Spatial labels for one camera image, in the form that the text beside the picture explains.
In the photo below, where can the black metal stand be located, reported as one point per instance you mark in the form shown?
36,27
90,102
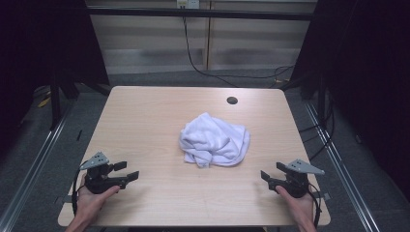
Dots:
55,106
321,100

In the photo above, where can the white wall socket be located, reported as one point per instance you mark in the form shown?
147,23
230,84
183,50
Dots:
188,4

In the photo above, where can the dark curtain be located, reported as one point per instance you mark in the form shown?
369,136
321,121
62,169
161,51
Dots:
38,48
364,80

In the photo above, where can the grey tape strip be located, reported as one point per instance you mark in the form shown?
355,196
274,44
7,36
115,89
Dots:
325,196
63,199

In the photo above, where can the metal floor rail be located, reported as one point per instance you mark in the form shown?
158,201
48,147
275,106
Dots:
30,174
346,177

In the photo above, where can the person's right hand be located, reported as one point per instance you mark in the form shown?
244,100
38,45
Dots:
303,208

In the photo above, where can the person's left hand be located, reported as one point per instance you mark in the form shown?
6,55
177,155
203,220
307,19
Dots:
88,204

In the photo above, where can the black horizontal frame bar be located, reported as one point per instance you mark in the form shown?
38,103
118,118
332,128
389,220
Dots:
193,13

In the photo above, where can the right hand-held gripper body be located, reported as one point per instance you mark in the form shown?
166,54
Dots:
296,185

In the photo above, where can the white printed towel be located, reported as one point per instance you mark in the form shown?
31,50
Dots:
212,138

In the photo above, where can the small black floor object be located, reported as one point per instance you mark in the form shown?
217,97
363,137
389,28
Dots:
79,135

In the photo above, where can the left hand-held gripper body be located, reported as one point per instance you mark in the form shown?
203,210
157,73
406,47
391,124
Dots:
100,183

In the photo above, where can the yellow floor object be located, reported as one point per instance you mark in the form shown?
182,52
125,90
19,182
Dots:
43,102

